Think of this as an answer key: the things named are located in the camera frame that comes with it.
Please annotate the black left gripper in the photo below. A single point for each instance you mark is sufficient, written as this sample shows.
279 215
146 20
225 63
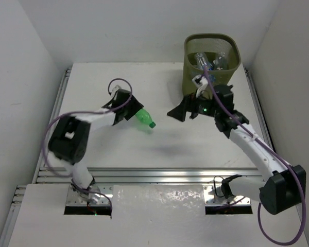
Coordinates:
130 108

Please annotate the aluminium frame rail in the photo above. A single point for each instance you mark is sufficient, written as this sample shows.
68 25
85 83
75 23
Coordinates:
192 151

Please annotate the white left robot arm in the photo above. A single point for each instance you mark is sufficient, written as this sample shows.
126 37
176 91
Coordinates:
69 140

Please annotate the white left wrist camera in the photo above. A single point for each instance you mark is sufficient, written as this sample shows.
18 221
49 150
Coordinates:
115 89

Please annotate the clear unlabelled bottle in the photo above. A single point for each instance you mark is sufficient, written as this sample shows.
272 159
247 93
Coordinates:
220 62

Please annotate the olive green mesh bin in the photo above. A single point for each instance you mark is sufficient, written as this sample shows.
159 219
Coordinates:
210 44

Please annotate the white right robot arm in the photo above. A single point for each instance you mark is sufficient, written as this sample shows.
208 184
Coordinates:
282 187

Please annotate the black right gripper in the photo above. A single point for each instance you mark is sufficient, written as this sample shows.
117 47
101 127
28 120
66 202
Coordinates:
179 111

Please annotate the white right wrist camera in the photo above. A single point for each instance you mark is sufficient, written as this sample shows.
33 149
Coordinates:
201 84

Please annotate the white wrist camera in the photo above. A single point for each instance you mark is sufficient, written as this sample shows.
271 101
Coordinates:
115 89
201 84

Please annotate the green plastic bottle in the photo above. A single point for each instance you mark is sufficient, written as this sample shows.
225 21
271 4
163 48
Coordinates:
144 117

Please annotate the clear bottle blue label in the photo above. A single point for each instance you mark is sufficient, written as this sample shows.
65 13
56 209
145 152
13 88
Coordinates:
202 61

